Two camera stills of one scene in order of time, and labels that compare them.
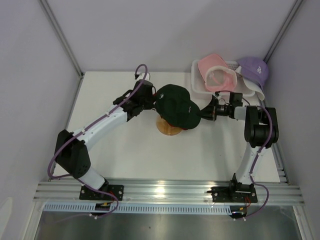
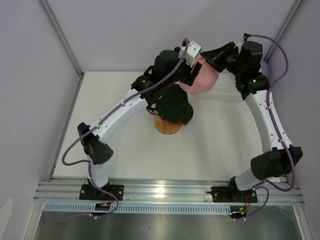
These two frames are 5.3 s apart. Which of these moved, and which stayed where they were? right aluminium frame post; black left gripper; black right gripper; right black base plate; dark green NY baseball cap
Moved: dark green NY baseball cap; black left gripper; black right gripper
Stayed: right black base plate; right aluminium frame post
